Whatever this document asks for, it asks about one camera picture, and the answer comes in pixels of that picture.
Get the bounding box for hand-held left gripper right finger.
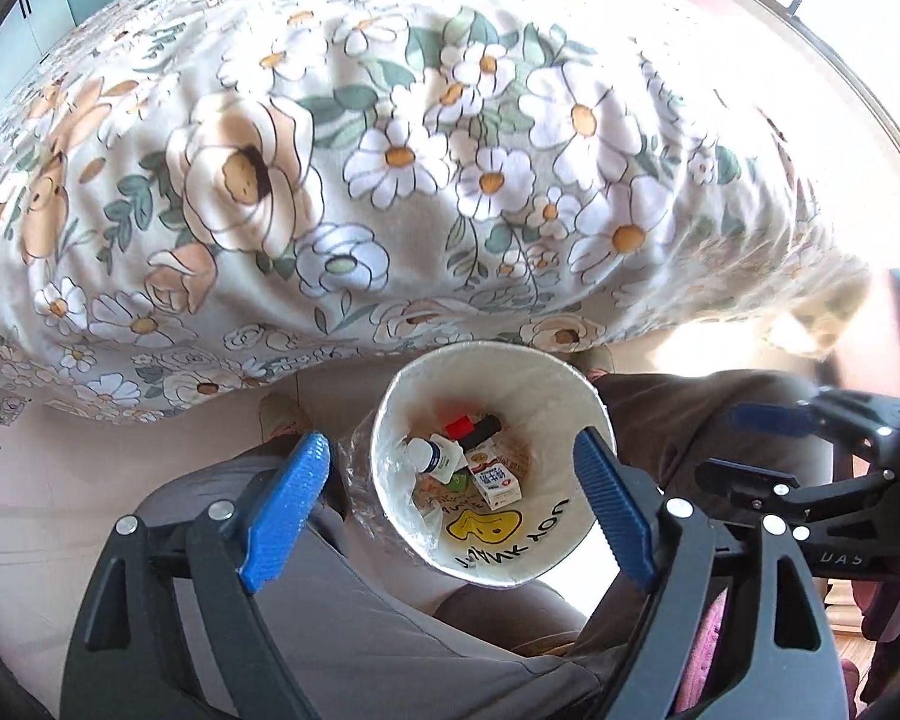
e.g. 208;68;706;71
573;427;848;720

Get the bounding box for person's right forearm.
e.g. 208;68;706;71
851;577;900;720

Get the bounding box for red and black tube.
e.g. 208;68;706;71
444;412;503;446

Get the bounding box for clear crinkled plastic bag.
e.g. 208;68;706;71
341;420;421;550

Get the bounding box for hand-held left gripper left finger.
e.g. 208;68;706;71
60;431;332;720

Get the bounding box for white smiley print plastic bag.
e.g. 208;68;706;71
405;493;572;580

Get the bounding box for person's beige shoe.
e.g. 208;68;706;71
259;392;309;440

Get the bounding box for person's pink jacket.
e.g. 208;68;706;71
677;591;730;715

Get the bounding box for white bottle with blue cap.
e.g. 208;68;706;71
405;436;466;478

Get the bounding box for person's legs, grey trousers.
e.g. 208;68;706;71
131;420;602;720

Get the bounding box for white round bin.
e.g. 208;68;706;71
370;341;617;590

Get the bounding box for small white milk carton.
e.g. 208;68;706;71
465;444;525;509

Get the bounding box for floral bed sheet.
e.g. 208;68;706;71
0;0;871;466

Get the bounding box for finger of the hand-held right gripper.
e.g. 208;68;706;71
696;460;900;527
727;388;900;452

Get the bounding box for person's right leg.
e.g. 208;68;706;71
570;369;835;662

